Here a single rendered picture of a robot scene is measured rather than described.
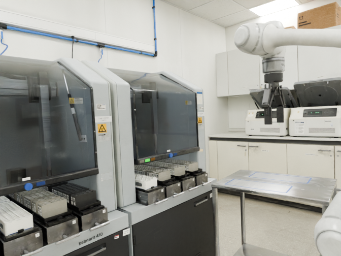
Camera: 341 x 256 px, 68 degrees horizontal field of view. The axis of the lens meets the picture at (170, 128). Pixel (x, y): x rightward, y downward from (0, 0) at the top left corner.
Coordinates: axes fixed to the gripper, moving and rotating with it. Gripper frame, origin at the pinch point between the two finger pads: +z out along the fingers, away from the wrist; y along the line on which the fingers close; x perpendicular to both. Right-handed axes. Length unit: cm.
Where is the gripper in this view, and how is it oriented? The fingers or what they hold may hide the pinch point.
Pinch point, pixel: (274, 121)
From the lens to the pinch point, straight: 118.0
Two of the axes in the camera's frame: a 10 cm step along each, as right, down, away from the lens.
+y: 6.8, -0.7, 7.3
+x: -7.3, 0.0, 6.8
